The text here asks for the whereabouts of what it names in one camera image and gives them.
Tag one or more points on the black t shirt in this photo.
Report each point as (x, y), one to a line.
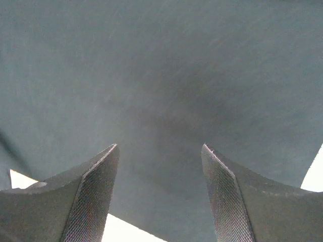
(160, 79)

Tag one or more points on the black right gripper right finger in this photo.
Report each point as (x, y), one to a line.
(247, 206)

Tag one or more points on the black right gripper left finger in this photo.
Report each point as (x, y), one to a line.
(70, 206)

